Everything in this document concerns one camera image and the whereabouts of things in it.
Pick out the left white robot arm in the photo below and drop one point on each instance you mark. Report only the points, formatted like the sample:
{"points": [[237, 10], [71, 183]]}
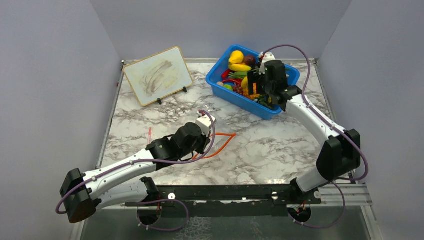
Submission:
{"points": [[82, 193]]}

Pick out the green leafy vegetable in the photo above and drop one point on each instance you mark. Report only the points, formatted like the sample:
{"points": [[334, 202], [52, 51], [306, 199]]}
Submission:
{"points": [[237, 75]]}

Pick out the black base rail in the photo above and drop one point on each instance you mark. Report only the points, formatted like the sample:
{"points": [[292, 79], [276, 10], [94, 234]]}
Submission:
{"points": [[214, 201]]}

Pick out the yellow toy banana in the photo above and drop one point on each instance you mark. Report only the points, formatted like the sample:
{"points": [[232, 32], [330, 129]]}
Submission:
{"points": [[244, 83], [239, 67]]}

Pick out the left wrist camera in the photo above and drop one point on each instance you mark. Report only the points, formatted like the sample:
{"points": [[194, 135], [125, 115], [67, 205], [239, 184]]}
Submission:
{"points": [[206, 122]]}

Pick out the red toy chili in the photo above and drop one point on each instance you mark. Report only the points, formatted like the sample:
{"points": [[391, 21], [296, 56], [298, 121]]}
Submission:
{"points": [[225, 79]]}

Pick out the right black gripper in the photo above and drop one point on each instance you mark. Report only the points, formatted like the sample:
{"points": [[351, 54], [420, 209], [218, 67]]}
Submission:
{"points": [[250, 81]]}

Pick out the green toy lime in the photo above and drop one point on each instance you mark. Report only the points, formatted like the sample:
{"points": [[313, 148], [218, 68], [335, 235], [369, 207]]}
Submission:
{"points": [[228, 87]]}

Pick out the blue plastic bin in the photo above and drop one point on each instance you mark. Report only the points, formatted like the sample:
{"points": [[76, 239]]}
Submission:
{"points": [[239, 100]]}

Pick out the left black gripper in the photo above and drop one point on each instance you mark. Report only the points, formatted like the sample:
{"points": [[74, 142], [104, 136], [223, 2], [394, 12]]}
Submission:
{"points": [[205, 141]]}

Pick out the clear orange zip bag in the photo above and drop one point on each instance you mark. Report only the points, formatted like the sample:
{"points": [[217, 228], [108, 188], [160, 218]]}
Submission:
{"points": [[221, 132]]}

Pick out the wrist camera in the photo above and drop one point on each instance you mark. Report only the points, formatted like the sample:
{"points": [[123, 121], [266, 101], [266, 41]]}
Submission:
{"points": [[206, 122], [263, 58]]}

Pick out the red toy grapes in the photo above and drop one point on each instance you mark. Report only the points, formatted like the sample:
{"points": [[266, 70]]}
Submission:
{"points": [[238, 89]]}

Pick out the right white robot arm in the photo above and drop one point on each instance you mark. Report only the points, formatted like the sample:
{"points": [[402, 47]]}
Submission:
{"points": [[340, 148]]}

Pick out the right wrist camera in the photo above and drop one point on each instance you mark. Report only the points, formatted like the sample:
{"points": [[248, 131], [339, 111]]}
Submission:
{"points": [[263, 58]]}

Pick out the white drawing board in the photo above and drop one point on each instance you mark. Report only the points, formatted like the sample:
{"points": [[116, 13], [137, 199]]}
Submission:
{"points": [[158, 76]]}

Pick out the dark purple passion fruit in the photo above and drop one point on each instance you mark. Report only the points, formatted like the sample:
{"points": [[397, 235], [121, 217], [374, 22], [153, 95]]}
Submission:
{"points": [[249, 60]]}

